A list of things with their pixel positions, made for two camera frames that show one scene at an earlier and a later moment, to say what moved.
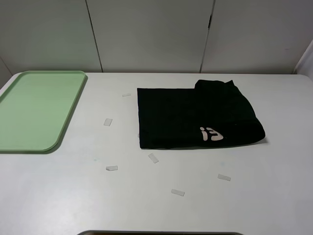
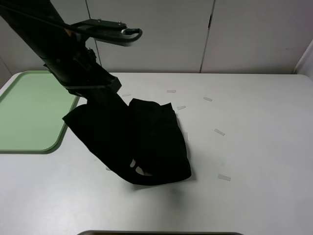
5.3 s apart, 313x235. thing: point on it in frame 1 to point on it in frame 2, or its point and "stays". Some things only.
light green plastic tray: [35, 108] stays
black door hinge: [210, 22] stays
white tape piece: [224, 177] stays
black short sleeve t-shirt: [214, 113] to [141, 140]
